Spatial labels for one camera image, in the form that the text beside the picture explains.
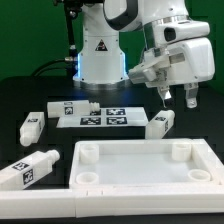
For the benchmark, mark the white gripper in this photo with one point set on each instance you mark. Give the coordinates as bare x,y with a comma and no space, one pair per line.
186,62

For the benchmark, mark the white desk top tray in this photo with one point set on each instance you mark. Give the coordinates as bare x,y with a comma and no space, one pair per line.
144,163

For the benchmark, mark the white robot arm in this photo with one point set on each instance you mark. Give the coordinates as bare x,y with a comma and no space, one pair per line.
97,62

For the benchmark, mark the white paper marker sheet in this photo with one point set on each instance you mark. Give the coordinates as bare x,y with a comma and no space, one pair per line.
107,117

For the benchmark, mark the white L-shaped fence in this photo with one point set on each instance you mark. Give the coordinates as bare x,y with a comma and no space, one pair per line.
113,202

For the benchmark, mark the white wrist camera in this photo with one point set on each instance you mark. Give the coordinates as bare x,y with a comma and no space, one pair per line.
185,30

